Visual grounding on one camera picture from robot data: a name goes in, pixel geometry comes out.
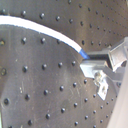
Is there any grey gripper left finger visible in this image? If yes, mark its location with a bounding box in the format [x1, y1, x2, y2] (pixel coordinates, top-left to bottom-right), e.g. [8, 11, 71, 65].
[80, 51, 124, 81]

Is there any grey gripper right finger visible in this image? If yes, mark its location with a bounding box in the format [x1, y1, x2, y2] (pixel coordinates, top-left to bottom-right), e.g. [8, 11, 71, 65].
[109, 37, 128, 71]

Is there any white cable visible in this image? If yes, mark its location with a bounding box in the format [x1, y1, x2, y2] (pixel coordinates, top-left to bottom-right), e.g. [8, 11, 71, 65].
[0, 15, 90, 60]

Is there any black perforated board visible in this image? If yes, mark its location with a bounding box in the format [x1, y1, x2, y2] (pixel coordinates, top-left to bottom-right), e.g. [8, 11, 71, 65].
[0, 0, 128, 128]

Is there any right metal cable clip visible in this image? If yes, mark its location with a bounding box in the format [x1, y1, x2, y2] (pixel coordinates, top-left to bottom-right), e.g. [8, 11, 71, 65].
[94, 70, 109, 100]

